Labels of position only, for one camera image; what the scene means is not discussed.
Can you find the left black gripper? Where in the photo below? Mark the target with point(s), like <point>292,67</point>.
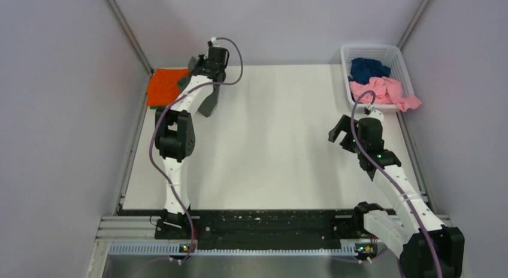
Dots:
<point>201,60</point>

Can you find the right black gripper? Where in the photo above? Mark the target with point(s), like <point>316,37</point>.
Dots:
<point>345,124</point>

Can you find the grey t-shirt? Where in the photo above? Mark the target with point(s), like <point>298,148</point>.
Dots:
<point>208,105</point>

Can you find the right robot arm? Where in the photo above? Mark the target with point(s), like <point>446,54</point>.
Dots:
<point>423,244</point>

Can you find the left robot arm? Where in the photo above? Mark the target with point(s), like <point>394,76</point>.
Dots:
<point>174,137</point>

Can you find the folded orange t-shirt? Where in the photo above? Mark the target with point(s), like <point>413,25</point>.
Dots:
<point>162,88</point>

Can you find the pink t-shirt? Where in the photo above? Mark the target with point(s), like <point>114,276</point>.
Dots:
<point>386,91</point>

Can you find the navy blue t-shirt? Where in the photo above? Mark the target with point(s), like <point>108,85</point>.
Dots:
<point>362,70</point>

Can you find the white plastic basket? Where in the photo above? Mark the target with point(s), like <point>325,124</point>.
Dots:
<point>390,56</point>

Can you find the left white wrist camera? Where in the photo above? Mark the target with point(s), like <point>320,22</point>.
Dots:
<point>213,42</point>

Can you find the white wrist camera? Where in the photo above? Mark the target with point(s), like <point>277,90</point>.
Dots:
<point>374,114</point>
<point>213,42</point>

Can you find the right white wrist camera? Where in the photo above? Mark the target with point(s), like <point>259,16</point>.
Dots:
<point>374,114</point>

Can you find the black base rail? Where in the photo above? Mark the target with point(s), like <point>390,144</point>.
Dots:
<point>269,230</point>

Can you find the white slotted cable duct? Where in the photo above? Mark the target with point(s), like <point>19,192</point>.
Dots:
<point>176,249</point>

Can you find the aluminium frame rail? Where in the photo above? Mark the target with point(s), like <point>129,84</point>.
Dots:
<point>111,227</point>

